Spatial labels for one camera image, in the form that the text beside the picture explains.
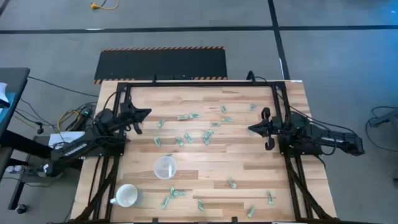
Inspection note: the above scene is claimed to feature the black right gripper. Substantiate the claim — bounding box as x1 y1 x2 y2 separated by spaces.
248 106 283 151

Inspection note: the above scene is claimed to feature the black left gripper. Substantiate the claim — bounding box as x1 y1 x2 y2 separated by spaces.
119 101 152 136

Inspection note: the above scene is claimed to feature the clear plastic container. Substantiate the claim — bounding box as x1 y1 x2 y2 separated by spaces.
153 155 178 180

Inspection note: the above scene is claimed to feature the black hazard-striped floor mat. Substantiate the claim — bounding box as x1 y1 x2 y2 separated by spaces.
93 46 229 85

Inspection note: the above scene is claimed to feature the white ceramic mug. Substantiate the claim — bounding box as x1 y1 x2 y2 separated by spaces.
109 184 139 208

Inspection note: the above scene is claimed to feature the black floor tape strip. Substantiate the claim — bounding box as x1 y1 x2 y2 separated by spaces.
267 0 291 80
0 24 398 35

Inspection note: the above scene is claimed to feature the black side desk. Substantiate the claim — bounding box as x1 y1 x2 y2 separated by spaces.
0 67 84 212

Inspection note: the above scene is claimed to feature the white paper sheet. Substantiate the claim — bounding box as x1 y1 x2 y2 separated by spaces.
0 82 11 109

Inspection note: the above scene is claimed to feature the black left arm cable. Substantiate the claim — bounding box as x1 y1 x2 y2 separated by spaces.
103 89 130 111

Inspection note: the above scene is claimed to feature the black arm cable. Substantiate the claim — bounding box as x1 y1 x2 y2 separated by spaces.
103 89 130 111
246 70 360 138

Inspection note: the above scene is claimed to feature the black camera bar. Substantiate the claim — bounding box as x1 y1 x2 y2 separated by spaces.
154 73 193 82

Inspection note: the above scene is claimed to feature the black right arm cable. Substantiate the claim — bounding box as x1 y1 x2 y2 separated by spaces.
246 70 360 138

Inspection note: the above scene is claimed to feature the yellow cable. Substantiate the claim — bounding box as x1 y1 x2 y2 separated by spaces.
57 108 83 132

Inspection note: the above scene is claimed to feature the long black floor cable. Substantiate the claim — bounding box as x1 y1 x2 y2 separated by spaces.
27 75 100 98

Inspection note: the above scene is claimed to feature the black plug cable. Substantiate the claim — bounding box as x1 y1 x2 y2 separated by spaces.
14 98 60 135

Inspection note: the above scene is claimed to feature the black looped floor cable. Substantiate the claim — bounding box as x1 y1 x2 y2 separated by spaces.
364 105 398 154

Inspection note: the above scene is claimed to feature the yellow extension cord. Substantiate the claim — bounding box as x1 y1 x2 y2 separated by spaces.
90 0 120 11

